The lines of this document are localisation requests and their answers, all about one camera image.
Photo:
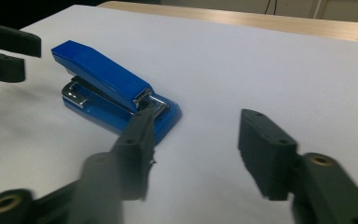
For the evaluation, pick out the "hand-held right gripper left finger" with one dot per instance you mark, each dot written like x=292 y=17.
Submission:
x=133 y=161

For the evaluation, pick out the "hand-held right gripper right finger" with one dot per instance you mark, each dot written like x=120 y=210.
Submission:
x=270 y=155

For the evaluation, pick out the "blue stapler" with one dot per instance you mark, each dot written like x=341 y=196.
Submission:
x=105 y=74

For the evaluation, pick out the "wooden table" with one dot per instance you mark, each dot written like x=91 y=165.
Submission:
x=261 y=20

